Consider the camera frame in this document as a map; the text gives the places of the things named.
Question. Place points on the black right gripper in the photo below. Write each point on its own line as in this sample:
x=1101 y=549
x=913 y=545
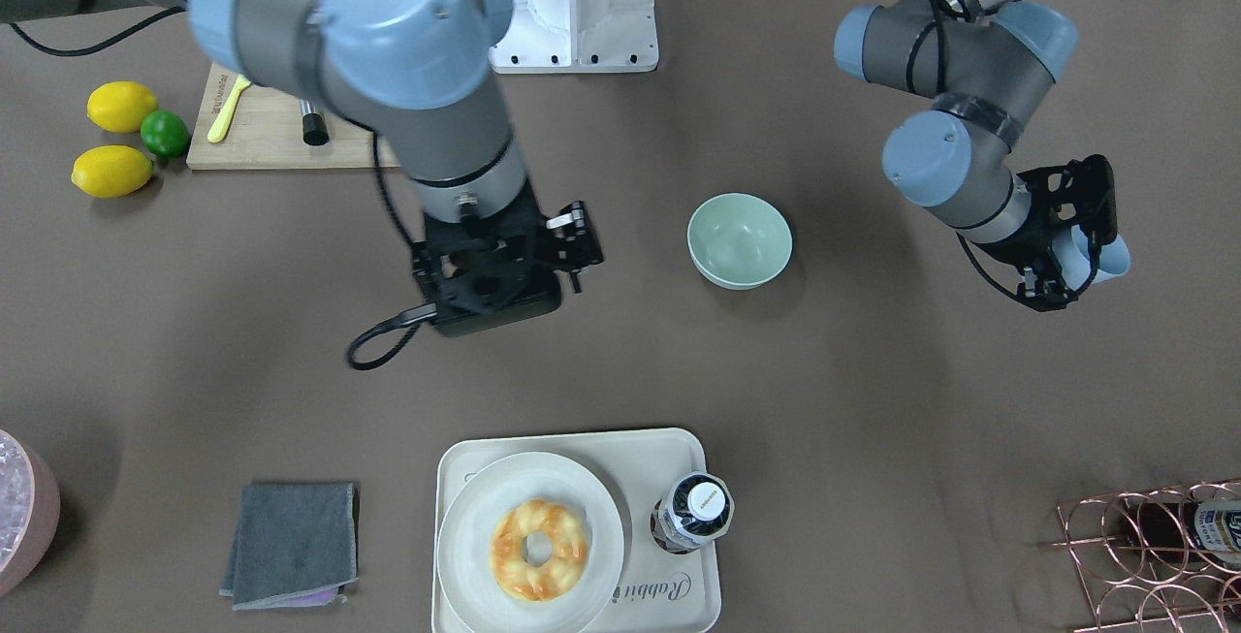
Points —
x=574 y=243

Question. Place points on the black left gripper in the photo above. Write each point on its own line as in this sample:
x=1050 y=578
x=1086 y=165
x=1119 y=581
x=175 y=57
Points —
x=1037 y=248

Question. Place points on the light blue cup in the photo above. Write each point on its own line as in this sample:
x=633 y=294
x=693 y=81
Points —
x=1072 y=249

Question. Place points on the mint green bowl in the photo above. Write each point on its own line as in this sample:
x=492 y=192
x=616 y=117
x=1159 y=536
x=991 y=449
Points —
x=738 y=241

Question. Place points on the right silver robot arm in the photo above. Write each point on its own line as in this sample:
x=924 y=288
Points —
x=416 y=73

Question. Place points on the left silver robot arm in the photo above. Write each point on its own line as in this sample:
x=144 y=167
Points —
x=986 y=66

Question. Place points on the pink bowl of ice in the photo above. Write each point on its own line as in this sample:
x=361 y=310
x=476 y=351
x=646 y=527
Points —
x=29 y=510

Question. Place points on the white plate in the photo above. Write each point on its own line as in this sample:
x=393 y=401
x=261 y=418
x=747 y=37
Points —
x=465 y=538

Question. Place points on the wooden cutting board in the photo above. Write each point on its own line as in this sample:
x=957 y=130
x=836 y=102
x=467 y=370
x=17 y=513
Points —
x=266 y=134

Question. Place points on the glazed donut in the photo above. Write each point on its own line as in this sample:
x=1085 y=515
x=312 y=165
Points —
x=539 y=551

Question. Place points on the yellow plastic knife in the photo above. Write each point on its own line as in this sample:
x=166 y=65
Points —
x=222 y=122

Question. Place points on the dark tea bottle on tray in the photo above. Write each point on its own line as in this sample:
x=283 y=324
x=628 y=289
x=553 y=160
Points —
x=697 y=510

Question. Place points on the grey folded cloth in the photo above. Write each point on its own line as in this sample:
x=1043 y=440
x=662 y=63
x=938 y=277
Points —
x=295 y=545

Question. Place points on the green lime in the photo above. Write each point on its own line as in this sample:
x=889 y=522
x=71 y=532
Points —
x=164 y=134

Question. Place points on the dark bottle in rack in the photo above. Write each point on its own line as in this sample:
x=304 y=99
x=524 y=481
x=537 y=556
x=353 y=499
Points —
x=1202 y=526

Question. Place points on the cream serving tray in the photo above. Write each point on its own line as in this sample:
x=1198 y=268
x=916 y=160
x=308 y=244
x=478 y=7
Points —
x=614 y=480

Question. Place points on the yellow lemon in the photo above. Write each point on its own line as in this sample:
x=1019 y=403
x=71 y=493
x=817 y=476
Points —
x=111 y=171
x=121 y=106

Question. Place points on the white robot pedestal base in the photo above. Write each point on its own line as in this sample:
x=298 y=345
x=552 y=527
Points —
x=579 y=37

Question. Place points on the copper wire bottle rack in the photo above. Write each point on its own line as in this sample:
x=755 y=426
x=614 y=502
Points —
x=1137 y=563

